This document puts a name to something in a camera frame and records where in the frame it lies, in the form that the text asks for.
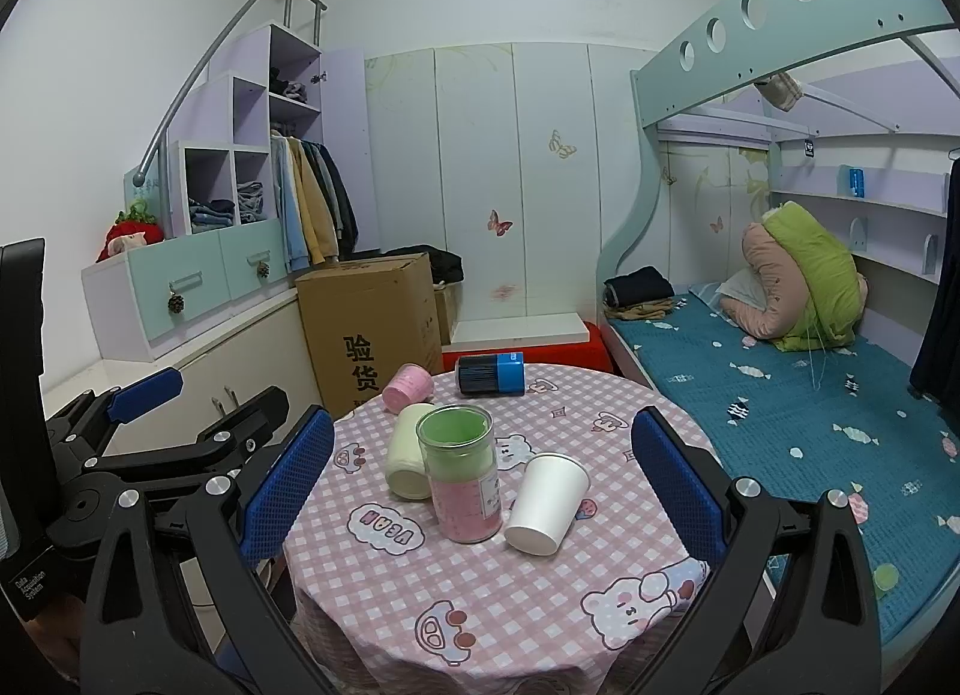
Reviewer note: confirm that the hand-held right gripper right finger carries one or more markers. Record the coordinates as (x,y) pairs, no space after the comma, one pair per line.
(675,485)

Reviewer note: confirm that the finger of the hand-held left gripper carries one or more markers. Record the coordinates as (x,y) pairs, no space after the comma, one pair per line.
(240,417)
(146,391)

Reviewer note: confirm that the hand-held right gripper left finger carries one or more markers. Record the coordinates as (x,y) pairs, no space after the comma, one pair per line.
(289,489)

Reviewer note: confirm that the white paper cup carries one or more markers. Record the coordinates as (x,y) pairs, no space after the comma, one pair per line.
(546,504)

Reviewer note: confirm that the pale yellow cup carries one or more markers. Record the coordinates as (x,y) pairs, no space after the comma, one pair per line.
(405,455)

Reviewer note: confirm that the clear green and pink cup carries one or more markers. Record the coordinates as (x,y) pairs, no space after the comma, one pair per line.
(459,474)

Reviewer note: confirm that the dark blue cup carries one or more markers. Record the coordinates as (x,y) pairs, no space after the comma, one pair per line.
(487,375)

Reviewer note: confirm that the low white cabinet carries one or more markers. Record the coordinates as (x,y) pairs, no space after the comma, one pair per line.
(225,365)

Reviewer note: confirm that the stair-shaped storage cabinet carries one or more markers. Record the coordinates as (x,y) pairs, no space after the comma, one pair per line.
(202,282)

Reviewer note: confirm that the teal printed bed sheet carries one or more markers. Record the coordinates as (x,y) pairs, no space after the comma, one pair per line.
(787,402)

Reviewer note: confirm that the large cardboard box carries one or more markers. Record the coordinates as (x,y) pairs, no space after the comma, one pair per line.
(367,335)

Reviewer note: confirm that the strawberry plush toy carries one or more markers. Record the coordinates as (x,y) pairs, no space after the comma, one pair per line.
(135,234)

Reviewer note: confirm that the folded tan clothes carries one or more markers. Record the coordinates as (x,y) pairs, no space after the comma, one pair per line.
(645,311)

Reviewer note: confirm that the red stool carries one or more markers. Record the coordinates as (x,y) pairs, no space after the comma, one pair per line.
(540,356)

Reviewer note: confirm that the folded jeans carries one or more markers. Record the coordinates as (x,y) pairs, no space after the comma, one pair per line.
(210,213)
(251,203)

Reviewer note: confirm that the pink checkered tablecloth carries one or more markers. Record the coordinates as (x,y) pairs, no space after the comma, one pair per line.
(450,590)

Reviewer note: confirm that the folded black clothes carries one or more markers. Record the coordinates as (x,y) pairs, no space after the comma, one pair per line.
(637,284)

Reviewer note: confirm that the light blue hanging shirt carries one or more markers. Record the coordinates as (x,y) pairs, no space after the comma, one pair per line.
(283,215)

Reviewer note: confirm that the white pillow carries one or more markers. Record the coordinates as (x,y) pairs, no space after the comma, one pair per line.
(739,286)

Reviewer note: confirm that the tan hanging jacket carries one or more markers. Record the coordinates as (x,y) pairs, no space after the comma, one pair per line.
(315,215)

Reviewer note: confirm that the white board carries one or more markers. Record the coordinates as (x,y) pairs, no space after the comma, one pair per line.
(517,329)

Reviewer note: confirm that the small cardboard box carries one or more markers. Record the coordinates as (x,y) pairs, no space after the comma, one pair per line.
(445,312)

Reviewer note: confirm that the dark hanging jackets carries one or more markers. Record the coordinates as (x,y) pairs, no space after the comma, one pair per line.
(341,200)

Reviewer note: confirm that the rolled green and pink quilt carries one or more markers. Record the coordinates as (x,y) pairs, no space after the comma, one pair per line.
(810,275)

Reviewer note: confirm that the black bag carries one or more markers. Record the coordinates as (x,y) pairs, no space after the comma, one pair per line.
(439,264)

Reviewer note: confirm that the grey metal handrail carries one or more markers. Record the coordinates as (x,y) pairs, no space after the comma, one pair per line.
(195,72)

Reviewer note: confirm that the dark hanging garment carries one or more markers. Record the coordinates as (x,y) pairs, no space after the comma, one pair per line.
(937,290)

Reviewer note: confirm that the dark clothes pile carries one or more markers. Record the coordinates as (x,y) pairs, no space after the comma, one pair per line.
(289,89)

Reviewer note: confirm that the white wardrobe with butterflies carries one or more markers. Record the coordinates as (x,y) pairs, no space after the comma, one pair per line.
(525,177)

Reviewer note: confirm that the small blue box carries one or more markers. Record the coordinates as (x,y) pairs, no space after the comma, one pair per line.
(856,182)

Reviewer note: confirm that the checked cloth bag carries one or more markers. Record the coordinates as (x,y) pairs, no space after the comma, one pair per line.
(780,91)

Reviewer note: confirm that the white wall shelf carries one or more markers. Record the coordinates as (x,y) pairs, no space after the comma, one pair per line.
(862,203)

